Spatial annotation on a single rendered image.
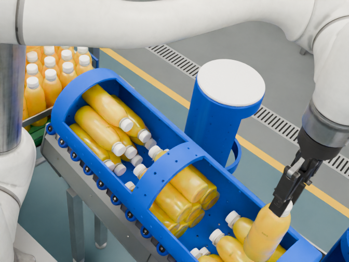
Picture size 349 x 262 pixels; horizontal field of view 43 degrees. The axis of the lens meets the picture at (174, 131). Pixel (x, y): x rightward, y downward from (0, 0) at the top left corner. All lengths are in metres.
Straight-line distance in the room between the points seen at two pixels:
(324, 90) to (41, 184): 2.18
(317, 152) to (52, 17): 0.46
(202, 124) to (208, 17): 1.18
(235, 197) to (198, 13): 0.82
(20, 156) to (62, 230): 1.46
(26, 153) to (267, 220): 0.57
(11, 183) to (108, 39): 0.60
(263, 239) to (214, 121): 0.85
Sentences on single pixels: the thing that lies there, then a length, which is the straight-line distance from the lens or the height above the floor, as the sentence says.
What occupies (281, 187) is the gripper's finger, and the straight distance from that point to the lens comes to 0.83.
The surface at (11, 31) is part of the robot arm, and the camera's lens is 0.60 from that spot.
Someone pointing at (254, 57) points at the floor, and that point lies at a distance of 3.74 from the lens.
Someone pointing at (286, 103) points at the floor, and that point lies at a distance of 3.41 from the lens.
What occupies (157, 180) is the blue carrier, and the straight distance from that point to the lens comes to 1.20.
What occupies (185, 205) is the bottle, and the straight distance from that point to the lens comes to 1.24.
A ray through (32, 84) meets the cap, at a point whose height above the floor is 1.10.
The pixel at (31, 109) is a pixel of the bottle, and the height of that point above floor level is 0.99.
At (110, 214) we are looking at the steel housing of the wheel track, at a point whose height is 0.89.
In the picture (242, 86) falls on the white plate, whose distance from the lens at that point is 1.79.
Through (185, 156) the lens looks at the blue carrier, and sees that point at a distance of 1.23.
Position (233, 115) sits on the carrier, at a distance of 1.74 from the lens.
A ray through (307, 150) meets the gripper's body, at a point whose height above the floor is 1.64.
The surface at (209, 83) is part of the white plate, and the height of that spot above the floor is 1.04.
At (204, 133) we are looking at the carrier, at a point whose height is 0.84.
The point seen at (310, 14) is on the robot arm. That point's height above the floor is 1.82.
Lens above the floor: 2.18
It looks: 47 degrees down
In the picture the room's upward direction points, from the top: 11 degrees clockwise
